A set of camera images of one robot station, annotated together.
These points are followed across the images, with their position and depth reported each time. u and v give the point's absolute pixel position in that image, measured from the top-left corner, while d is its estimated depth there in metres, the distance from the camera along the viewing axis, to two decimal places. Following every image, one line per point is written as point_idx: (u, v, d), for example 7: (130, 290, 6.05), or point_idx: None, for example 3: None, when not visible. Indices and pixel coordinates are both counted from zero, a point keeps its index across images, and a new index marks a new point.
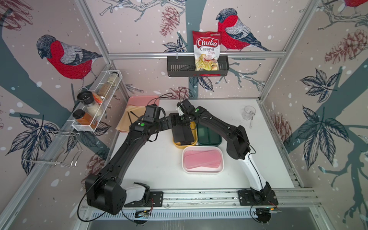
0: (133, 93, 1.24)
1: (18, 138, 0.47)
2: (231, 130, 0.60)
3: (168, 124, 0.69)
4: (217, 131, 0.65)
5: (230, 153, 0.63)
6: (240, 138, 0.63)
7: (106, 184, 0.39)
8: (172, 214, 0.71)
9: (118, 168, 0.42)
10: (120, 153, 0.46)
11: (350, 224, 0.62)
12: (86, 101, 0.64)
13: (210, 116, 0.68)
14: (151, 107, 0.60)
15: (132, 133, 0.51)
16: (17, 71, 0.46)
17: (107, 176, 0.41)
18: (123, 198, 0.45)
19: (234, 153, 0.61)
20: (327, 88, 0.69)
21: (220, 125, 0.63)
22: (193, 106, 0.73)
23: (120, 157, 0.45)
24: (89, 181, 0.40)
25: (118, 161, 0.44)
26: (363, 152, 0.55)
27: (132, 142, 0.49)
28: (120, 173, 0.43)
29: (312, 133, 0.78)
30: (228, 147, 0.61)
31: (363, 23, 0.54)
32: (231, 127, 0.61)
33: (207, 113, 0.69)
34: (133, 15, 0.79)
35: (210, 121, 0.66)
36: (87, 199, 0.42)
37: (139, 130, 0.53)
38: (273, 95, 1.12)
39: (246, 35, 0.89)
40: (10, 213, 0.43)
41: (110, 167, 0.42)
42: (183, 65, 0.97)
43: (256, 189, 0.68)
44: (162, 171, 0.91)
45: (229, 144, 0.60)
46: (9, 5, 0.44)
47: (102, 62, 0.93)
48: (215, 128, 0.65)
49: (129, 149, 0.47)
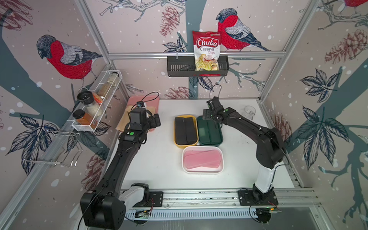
0: (132, 93, 1.24)
1: (18, 138, 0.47)
2: (262, 131, 0.53)
3: (156, 121, 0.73)
4: (246, 132, 0.59)
5: (260, 158, 0.55)
6: (274, 143, 0.55)
7: (104, 200, 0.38)
8: (172, 214, 0.71)
9: (114, 182, 0.42)
10: (114, 166, 0.45)
11: (350, 224, 0.62)
12: (86, 101, 0.64)
13: (239, 117, 0.62)
14: (135, 113, 0.56)
15: (121, 143, 0.51)
16: (17, 71, 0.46)
17: (103, 192, 0.39)
18: (123, 211, 0.44)
19: (265, 159, 0.52)
20: (327, 88, 0.69)
21: (249, 126, 0.57)
22: (222, 106, 0.74)
23: (114, 170, 0.44)
24: (84, 201, 0.38)
25: (112, 174, 0.43)
26: (363, 152, 0.55)
27: (123, 153, 0.48)
28: (118, 186, 0.42)
29: (312, 133, 0.78)
30: (258, 151, 0.54)
31: (363, 23, 0.54)
32: (264, 128, 0.54)
33: (236, 114, 0.64)
34: (133, 15, 0.79)
35: (238, 121, 0.61)
36: (85, 220, 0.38)
37: (130, 139, 0.52)
38: (273, 95, 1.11)
39: (246, 35, 0.89)
40: (9, 214, 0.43)
41: (106, 182, 0.41)
42: (183, 65, 0.97)
43: (261, 191, 0.66)
44: (162, 171, 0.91)
45: (259, 145, 0.52)
46: (9, 5, 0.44)
47: (103, 62, 0.94)
48: (245, 129, 0.59)
49: (122, 160, 0.46)
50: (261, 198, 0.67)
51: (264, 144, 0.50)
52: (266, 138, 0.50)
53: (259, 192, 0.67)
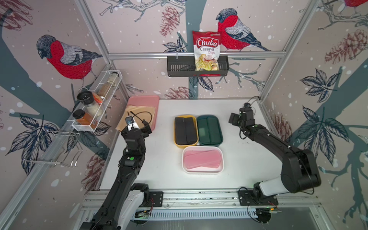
0: (133, 93, 1.24)
1: (18, 138, 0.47)
2: (291, 149, 0.48)
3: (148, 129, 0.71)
4: (273, 150, 0.55)
5: (285, 180, 0.48)
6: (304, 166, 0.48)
7: None
8: (171, 214, 0.71)
9: (113, 210, 0.42)
10: (113, 193, 0.46)
11: (350, 224, 0.62)
12: (86, 101, 0.64)
13: (267, 133, 0.60)
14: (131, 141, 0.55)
15: (121, 170, 0.52)
16: (17, 71, 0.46)
17: (102, 222, 0.40)
18: None
19: (290, 183, 0.46)
20: (327, 88, 0.69)
21: (276, 143, 0.53)
22: (254, 120, 0.71)
23: (114, 198, 0.45)
24: None
25: (111, 201, 0.44)
26: (363, 152, 0.55)
27: (123, 178, 0.50)
28: (117, 214, 0.43)
29: (312, 133, 0.78)
30: (284, 171, 0.48)
31: (363, 23, 0.54)
32: (293, 147, 0.49)
33: (265, 131, 0.62)
34: (133, 15, 0.79)
35: (264, 137, 0.59)
36: None
37: (129, 165, 0.54)
38: (273, 95, 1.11)
39: (246, 35, 0.89)
40: (9, 214, 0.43)
41: (105, 210, 0.42)
42: (183, 65, 0.97)
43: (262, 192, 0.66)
44: (162, 171, 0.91)
45: (285, 165, 0.47)
46: (9, 5, 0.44)
47: (103, 62, 0.94)
48: (271, 146, 0.56)
49: (122, 187, 0.48)
50: (260, 195, 0.68)
51: (290, 163, 0.45)
52: (293, 156, 0.45)
53: (258, 189, 0.68)
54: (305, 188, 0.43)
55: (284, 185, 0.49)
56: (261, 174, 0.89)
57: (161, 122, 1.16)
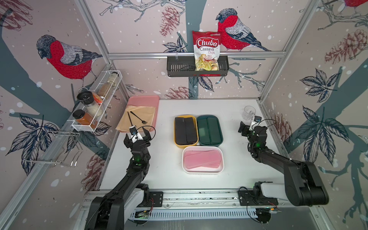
0: (132, 93, 1.24)
1: (18, 138, 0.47)
2: (293, 162, 0.47)
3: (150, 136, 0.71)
4: (277, 165, 0.56)
5: (289, 191, 0.47)
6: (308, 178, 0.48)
7: (113, 202, 0.42)
8: (171, 214, 0.71)
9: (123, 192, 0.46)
10: (123, 182, 0.50)
11: (350, 224, 0.62)
12: (86, 101, 0.64)
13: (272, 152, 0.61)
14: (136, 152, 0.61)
15: (129, 170, 0.59)
16: (17, 71, 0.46)
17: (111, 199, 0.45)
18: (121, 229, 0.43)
19: (293, 194, 0.44)
20: (327, 88, 0.69)
21: (280, 158, 0.53)
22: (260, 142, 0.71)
23: (124, 184, 0.50)
24: (94, 204, 0.42)
25: (121, 187, 0.48)
26: (363, 152, 0.55)
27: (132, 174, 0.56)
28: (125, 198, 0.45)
29: (312, 133, 0.78)
30: (286, 182, 0.47)
31: (363, 23, 0.54)
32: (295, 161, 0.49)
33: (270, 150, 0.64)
34: (133, 15, 0.79)
35: (270, 155, 0.60)
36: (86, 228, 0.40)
37: (137, 167, 0.60)
38: (273, 95, 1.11)
39: (246, 35, 0.89)
40: (9, 214, 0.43)
41: (116, 190, 0.46)
42: (183, 65, 0.97)
43: (261, 192, 0.67)
44: (162, 171, 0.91)
45: (286, 174, 0.47)
46: (9, 5, 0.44)
47: (103, 62, 0.94)
48: (275, 161, 0.56)
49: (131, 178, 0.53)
50: (259, 194, 0.70)
51: (290, 172, 0.45)
52: (293, 166, 0.46)
53: (258, 189, 0.68)
54: (308, 200, 0.43)
55: (290, 198, 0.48)
56: (261, 174, 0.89)
57: (161, 122, 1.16)
